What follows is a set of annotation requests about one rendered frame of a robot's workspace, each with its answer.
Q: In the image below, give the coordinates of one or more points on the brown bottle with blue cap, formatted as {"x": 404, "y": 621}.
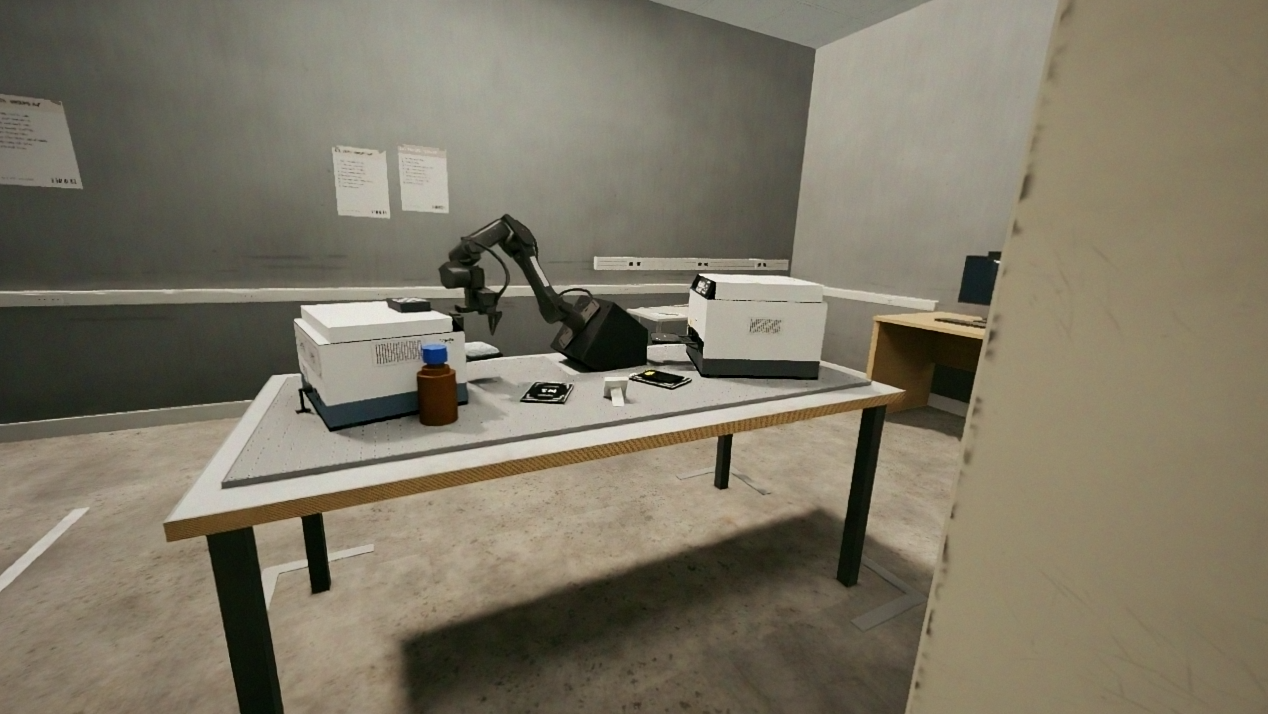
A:
{"x": 436, "y": 386}

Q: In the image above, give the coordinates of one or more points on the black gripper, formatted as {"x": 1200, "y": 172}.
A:
{"x": 461, "y": 308}

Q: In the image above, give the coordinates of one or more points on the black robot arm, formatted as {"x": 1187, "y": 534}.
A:
{"x": 455, "y": 274}

